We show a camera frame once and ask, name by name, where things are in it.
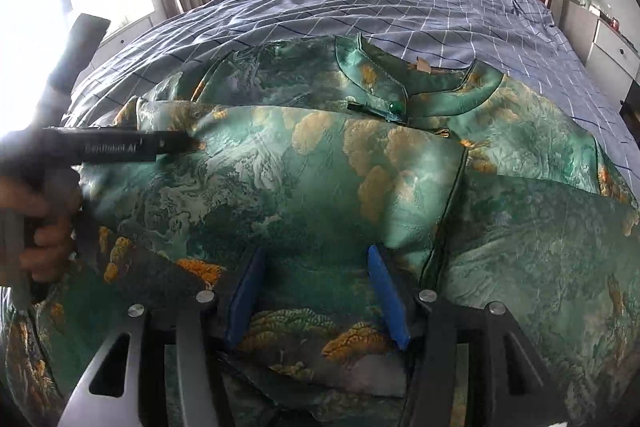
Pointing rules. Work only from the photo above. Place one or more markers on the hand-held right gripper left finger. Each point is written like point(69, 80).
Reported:
point(245, 302)

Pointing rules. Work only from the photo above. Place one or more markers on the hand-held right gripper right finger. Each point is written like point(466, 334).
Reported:
point(390, 302)

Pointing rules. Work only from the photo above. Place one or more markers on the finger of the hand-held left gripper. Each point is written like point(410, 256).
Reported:
point(177, 142)

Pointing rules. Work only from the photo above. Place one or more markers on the green patterned satin jacket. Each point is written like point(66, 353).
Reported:
point(310, 187)

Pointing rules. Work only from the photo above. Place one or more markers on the person's left hand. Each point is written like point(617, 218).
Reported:
point(50, 252)

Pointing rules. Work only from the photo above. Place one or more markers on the white window cabinet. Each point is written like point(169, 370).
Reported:
point(125, 34)

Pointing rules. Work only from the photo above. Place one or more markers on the white desk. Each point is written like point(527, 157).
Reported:
point(610, 42)

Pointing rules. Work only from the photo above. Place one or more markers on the red can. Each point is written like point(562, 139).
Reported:
point(615, 26)

